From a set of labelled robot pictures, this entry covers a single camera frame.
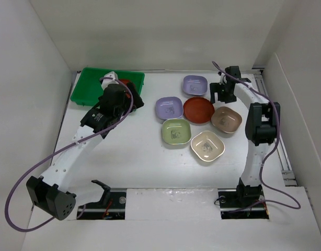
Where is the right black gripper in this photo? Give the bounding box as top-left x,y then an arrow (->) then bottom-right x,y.
209,82 -> 236,104

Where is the red round plate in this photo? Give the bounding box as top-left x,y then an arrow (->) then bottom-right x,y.
119,79 -> 136,90
183,97 -> 215,124

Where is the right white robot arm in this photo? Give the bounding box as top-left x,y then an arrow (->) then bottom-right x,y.
210,63 -> 280,208

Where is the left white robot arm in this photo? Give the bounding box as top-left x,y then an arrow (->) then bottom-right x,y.
26,82 -> 144,221

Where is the green plastic bin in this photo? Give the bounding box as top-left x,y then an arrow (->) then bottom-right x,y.
70,67 -> 145,106

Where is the purple square bowl far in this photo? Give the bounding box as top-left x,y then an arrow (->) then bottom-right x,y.
182,75 -> 208,96

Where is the purple square bowl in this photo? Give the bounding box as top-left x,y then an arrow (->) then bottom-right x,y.
182,75 -> 208,96
155,96 -> 184,120

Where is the purple square bowl near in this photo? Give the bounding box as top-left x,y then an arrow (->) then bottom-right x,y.
155,96 -> 184,120

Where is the pink square bowl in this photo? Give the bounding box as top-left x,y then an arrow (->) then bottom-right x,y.
211,106 -> 243,134

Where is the green square bowl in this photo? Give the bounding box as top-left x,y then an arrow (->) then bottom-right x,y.
162,119 -> 191,145

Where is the cream square bowl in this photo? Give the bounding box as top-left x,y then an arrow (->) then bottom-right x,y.
190,131 -> 225,163

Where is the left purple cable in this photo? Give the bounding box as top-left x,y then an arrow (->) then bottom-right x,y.
5,77 -> 135,233

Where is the purple cable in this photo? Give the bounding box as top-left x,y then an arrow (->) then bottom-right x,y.
211,61 -> 302,214
5,77 -> 135,233

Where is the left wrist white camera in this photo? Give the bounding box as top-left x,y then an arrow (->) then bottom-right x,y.
99,71 -> 118,90

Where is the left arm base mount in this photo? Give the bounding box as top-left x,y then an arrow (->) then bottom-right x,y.
76,189 -> 127,220

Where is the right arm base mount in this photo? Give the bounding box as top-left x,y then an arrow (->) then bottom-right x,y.
214,189 -> 269,220

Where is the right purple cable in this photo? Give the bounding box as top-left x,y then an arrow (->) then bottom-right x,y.
211,61 -> 302,214

